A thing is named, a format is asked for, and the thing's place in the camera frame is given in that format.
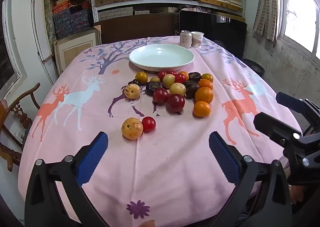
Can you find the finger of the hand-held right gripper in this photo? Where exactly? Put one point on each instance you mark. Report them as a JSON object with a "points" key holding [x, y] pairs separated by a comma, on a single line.
{"points": [[287, 99], [272, 127]]}

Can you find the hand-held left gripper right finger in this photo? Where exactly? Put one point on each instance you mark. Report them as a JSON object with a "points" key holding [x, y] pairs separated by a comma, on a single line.
{"points": [[222, 159]]}

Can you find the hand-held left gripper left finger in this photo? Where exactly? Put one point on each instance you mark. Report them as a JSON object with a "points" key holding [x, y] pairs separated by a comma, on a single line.
{"points": [[92, 157]]}

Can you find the orange tangerine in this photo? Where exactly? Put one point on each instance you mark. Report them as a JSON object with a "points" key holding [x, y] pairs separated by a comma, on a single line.
{"points": [[201, 108], [185, 74], [205, 83], [204, 95]]}

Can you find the red cherry tomato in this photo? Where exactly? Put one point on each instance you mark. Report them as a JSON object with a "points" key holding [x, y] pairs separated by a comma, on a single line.
{"points": [[172, 73], [148, 124], [180, 78], [162, 74]]}

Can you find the dark red plum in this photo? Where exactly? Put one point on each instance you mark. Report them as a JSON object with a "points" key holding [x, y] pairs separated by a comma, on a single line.
{"points": [[175, 102], [161, 95]]}

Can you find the golden orange round fruit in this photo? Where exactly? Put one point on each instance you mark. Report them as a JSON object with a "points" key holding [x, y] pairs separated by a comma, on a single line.
{"points": [[141, 77], [207, 77]]}

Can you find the small dark purple plum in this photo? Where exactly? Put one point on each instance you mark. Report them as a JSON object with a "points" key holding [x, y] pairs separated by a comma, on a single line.
{"points": [[133, 82]]}

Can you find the dark purple passion fruit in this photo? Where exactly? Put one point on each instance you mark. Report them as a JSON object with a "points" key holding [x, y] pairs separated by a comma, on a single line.
{"points": [[151, 88], [191, 92], [194, 76], [190, 84]]}

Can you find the small yellow round fruit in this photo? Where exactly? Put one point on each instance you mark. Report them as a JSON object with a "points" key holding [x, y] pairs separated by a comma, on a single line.
{"points": [[155, 79]]}

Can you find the white plate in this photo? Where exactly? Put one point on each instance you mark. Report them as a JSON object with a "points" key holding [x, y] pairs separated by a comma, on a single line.
{"points": [[160, 54]]}

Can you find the person's right hand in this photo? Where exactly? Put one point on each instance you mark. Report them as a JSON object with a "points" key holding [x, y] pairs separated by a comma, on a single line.
{"points": [[298, 193]]}

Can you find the black wheel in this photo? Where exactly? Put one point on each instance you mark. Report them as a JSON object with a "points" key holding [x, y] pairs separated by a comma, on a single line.
{"points": [[255, 68]]}

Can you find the pink deer print tablecloth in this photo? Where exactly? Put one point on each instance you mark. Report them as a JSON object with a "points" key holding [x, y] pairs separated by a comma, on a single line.
{"points": [[175, 167]]}

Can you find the carved wooden chair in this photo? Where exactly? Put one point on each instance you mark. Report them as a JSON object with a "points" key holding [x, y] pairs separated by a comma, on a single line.
{"points": [[17, 114]]}

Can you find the bright barred window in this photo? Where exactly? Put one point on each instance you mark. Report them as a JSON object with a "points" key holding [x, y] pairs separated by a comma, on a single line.
{"points": [[297, 4]]}

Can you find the hanging woven bamboo strips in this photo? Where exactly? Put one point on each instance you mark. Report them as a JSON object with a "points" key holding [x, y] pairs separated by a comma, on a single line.
{"points": [[266, 4]]}

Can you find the black flat screen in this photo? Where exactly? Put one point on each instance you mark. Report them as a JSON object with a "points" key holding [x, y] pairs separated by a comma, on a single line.
{"points": [[215, 24]]}

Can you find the white paper cup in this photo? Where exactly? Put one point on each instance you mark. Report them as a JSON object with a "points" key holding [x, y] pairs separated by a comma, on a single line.
{"points": [[197, 39]]}

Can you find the framed picture in cardboard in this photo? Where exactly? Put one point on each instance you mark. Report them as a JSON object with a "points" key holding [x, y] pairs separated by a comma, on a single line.
{"points": [[75, 47]]}

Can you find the pink drink can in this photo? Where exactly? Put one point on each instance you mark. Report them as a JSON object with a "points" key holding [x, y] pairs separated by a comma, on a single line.
{"points": [[185, 39]]}

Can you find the white door panel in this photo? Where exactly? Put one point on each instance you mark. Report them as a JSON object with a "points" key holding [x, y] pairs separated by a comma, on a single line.
{"points": [[40, 42]]}

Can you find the white framed side window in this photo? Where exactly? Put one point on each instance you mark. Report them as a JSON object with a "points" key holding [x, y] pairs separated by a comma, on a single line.
{"points": [[7, 54]]}

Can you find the dark brown wooden board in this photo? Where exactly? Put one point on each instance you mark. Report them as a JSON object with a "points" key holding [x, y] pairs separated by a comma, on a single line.
{"points": [[137, 28]]}

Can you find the mottled grey stone slab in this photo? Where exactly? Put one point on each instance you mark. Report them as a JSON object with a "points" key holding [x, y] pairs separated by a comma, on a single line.
{"points": [[48, 17]]}

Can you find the orange red patterned box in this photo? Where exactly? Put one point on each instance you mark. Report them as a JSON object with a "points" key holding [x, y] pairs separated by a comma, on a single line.
{"points": [[65, 7]]}

